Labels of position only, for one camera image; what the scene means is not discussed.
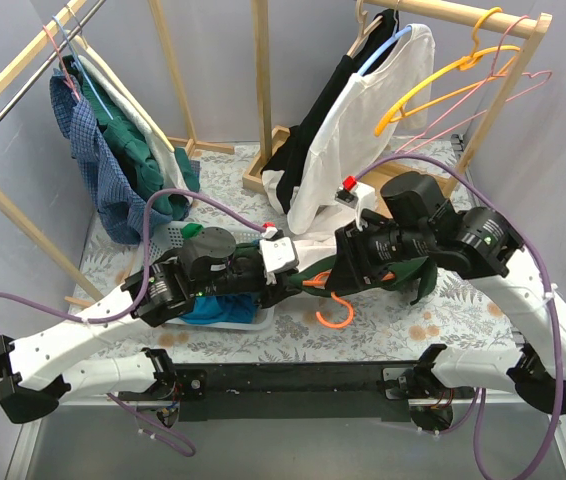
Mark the teal blue t shirt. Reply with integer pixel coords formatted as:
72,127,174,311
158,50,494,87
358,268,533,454
180,294,258,325

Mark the dark green t shirt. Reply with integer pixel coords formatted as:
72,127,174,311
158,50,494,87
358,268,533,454
232,199,439,307

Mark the bright green t shirt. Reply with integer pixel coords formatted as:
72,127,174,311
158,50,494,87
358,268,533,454
180,223,204,240

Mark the orange hanger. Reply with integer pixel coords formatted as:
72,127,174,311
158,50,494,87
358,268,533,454
300,269,394,330

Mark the white plastic basket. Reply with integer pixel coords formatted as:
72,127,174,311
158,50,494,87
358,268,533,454
145,222,274,332

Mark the yellow hanger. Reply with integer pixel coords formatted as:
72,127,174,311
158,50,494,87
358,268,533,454
373,7,503,136

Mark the pink wire hanger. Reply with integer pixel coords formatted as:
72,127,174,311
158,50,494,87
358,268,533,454
398,14,554,154

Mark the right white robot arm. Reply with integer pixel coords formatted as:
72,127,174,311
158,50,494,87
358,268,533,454
327,171,566,414

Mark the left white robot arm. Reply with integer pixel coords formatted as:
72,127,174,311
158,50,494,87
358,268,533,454
0,227,298,424

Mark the white t shirt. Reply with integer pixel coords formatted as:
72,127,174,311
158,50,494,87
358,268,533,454
287,23,435,234

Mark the blue checked shirt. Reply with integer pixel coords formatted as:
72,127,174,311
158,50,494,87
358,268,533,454
49,68,167,245

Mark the black t shirt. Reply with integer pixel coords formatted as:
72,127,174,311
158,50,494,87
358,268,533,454
261,9,399,214

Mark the light blue hanger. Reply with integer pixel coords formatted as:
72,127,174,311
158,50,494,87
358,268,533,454
356,25,412,76

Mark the wooden hanger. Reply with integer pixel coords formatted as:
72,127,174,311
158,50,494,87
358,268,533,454
346,0,383,58

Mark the cream plastic hanger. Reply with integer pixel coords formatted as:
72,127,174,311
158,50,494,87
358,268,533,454
74,35,175,152

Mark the pink hanger on left rack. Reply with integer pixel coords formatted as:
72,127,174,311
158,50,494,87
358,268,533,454
42,25,81,102

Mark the white textured garment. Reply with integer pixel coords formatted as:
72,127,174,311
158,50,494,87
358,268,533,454
76,49,194,206

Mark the right wooden clothes rack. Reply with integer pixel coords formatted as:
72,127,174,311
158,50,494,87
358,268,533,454
242,1,552,193

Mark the wooden clothes rack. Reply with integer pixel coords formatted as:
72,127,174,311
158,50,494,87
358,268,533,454
242,1,552,193
0,1,235,300

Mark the dark green ruffled garment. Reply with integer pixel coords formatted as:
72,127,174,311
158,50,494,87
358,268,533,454
60,54,202,221

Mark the left wooden clothes rack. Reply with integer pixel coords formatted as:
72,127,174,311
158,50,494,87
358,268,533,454
0,1,235,300

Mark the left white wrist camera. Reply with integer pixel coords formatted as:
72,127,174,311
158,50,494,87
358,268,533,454
259,237,299,285

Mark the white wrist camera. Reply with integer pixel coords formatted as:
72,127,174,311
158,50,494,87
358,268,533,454
334,176,377,231
259,237,299,285

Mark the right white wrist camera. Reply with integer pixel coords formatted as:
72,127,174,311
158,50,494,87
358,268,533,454
334,176,377,231

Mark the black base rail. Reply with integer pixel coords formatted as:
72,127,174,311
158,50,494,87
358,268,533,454
117,357,464,424

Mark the blue wire hanger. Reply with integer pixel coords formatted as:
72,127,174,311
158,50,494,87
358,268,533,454
52,15,113,120

